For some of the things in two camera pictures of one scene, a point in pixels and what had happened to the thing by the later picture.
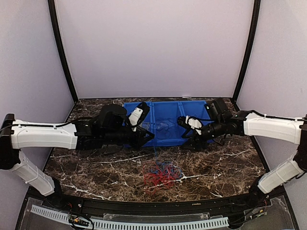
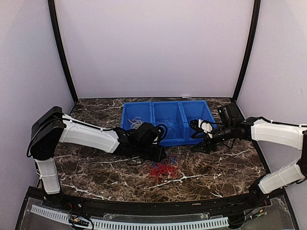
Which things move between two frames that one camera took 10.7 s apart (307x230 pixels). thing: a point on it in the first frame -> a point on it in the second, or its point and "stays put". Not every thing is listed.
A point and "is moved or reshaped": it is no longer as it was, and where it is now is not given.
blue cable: [164, 166] is moved or reshaped
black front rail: [192, 206] stays put
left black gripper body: [135, 143] -> [153, 156]
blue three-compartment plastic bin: [161, 120] stays put
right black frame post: [251, 48] stays put
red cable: [156, 178] is moved or reshaped
